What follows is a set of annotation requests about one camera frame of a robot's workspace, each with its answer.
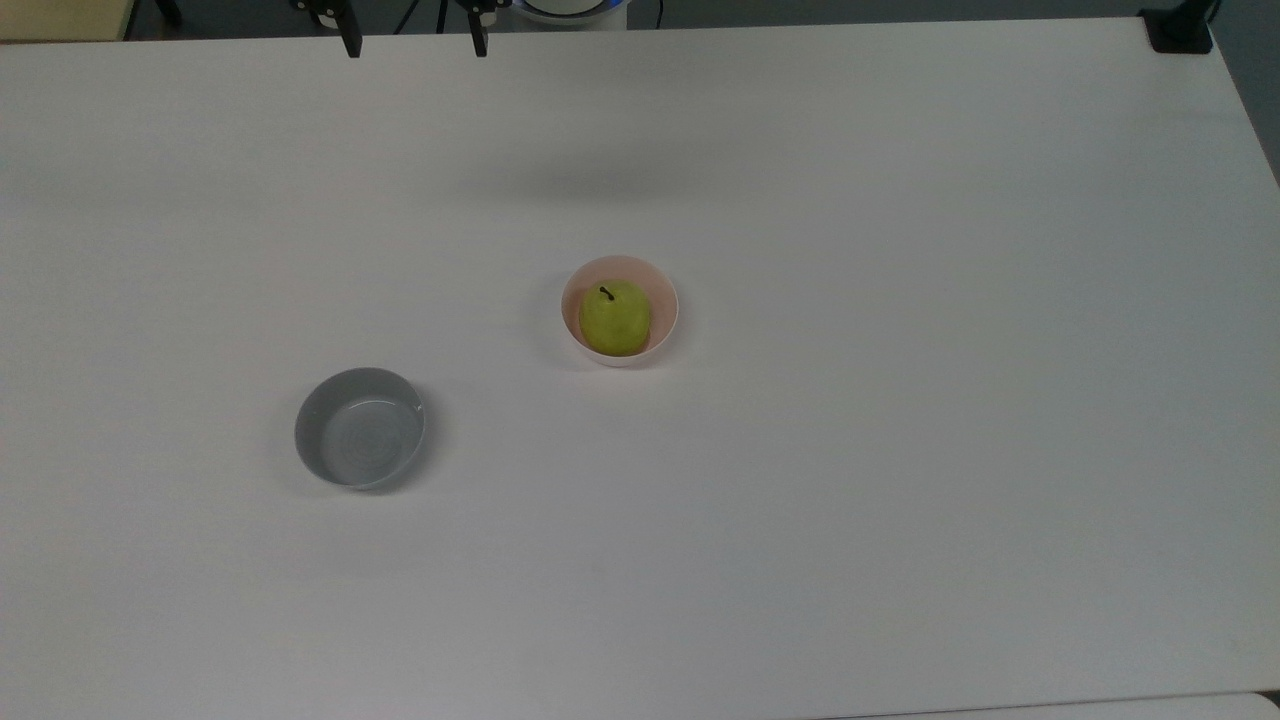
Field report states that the green pear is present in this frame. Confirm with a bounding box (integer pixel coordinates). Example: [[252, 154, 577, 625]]
[[579, 280, 653, 357]]

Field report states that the pink bowl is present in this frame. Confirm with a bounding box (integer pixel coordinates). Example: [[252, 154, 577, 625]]
[[560, 255, 680, 368]]

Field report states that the grey bowl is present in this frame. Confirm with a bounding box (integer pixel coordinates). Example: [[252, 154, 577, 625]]
[[294, 367, 427, 491]]

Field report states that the black camera pole with clamp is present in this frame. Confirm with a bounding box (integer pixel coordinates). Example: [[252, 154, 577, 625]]
[[1139, 0, 1218, 54]]

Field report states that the light wooden furniture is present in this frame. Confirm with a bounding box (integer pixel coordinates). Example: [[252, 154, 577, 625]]
[[0, 0, 137, 43]]

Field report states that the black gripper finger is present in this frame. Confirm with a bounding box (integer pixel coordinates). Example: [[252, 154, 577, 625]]
[[292, 0, 364, 60], [456, 0, 501, 59]]

